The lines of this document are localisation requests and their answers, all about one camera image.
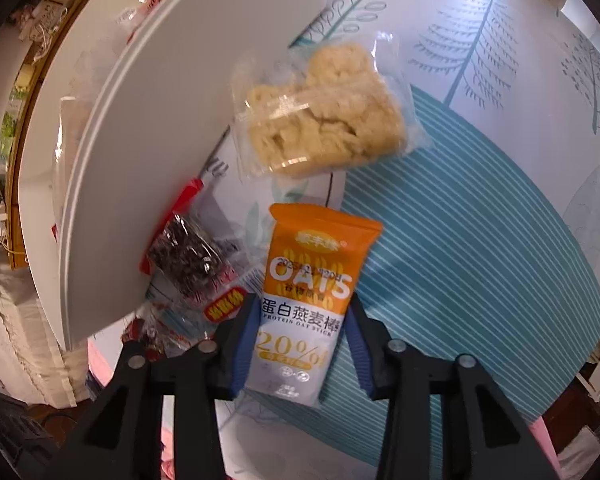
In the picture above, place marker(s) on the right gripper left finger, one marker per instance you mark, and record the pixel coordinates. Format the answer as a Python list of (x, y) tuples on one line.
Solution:
[(120, 436)]

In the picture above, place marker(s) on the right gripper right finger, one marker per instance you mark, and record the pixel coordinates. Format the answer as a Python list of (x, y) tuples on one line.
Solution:
[(483, 435)]

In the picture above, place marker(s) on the orange oats bar packet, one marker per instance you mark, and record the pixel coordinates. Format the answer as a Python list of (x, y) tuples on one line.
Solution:
[(315, 259)]

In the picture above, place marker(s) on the red foil candy pack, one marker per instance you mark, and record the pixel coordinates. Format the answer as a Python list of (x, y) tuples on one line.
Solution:
[(168, 327)]

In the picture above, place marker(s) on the white lace covered furniture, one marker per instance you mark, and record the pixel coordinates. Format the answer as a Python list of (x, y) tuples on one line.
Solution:
[(33, 367)]

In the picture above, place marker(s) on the dark red bean snack pack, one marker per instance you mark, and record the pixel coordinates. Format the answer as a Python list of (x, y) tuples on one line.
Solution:
[(184, 263)]

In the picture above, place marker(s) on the tree print white sheet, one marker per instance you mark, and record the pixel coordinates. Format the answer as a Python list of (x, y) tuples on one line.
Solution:
[(491, 241)]

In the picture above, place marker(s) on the white plastic storage bin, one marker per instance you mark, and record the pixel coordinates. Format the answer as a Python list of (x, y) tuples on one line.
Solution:
[(160, 113)]

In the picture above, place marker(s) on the pale cracker pack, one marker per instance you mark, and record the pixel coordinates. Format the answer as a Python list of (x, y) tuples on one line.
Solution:
[(318, 108)]

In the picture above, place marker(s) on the wooden desk with drawers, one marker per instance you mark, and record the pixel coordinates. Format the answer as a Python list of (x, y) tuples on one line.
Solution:
[(17, 256)]

